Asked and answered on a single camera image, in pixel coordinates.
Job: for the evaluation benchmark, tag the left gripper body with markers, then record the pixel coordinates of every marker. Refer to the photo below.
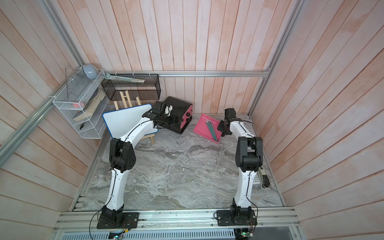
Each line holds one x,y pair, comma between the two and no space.
167,120

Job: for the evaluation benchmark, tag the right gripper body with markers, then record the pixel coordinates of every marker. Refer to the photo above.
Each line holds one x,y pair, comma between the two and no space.
227,132

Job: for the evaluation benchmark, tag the black drawer cabinet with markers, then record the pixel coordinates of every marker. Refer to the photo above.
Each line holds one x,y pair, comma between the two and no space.
179,108

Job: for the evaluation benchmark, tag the pink bottom drawer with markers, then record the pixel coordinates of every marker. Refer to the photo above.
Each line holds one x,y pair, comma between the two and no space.
207,128

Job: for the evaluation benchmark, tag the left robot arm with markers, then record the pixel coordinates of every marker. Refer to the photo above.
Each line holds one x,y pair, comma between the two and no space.
122,160

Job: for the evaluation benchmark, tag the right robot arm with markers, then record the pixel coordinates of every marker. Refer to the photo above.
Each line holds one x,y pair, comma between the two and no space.
248,158

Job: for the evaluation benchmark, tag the white calculator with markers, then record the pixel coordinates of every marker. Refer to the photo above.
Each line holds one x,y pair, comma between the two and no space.
256,181

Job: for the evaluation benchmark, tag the grey stapler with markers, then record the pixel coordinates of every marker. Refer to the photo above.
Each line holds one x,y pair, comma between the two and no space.
263,178

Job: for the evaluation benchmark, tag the book on shelf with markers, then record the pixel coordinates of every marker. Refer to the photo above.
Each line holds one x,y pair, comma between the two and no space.
91,106

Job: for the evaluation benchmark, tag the green white ruler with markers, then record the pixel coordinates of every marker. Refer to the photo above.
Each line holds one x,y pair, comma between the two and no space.
121,79

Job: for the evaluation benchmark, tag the pink eraser on shelf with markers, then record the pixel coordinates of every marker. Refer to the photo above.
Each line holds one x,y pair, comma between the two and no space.
78,105

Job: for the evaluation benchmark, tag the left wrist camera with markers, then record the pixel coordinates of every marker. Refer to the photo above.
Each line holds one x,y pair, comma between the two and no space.
162,108

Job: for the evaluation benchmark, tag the black mesh wall basket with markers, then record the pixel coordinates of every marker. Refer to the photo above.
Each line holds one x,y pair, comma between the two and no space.
148,91

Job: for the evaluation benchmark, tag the white board blue frame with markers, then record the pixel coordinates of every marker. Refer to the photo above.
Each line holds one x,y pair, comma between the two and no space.
119,122

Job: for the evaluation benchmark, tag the white wire wall shelf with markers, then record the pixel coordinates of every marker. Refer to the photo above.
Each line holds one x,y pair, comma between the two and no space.
83,102

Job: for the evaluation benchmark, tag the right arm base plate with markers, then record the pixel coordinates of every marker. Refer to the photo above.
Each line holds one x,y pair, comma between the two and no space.
240,217

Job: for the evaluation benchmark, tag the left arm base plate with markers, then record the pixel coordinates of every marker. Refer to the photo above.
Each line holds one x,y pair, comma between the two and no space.
118,221

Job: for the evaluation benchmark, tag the aluminium mounting rail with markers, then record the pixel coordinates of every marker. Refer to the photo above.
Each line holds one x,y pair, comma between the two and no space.
200,224

